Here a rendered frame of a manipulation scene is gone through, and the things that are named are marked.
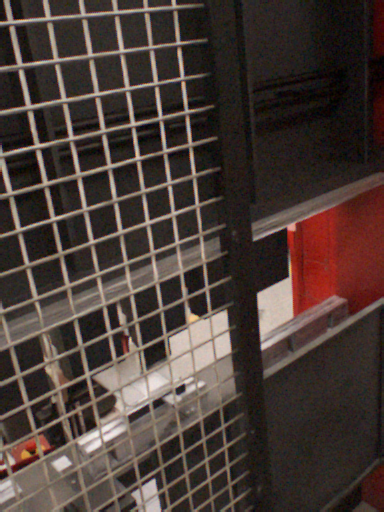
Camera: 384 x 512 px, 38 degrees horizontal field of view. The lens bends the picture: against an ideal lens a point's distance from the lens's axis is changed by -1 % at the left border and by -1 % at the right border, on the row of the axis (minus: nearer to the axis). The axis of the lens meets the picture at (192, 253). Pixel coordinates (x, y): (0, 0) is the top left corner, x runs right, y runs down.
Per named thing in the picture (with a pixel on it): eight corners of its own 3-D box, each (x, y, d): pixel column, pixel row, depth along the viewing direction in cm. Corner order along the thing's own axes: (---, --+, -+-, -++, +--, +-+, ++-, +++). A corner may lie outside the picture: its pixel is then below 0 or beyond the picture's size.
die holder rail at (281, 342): (334, 317, 203) (334, 294, 199) (348, 323, 198) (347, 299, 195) (235, 378, 175) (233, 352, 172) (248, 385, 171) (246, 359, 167)
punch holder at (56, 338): (109, 347, 143) (98, 290, 137) (127, 359, 137) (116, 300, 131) (57, 372, 135) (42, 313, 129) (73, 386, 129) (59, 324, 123)
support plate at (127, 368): (132, 346, 178) (131, 344, 178) (182, 378, 159) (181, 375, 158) (83, 370, 168) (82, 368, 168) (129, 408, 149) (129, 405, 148)
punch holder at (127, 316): (170, 318, 154) (162, 264, 148) (189, 327, 148) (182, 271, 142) (125, 339, 146) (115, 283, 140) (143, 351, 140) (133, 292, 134)
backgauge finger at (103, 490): (80, 451, 136) (76, 435, 134) (139, 511, 116) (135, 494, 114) (35, 477, 129) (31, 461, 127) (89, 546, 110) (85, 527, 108)
